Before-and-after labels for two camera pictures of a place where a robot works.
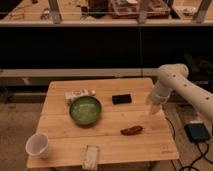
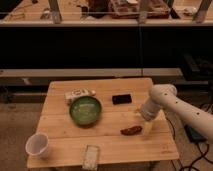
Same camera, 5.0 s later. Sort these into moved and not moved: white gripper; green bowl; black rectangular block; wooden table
Moved: white gripper
Not moved: green bowl; wooden table; black rectangular block
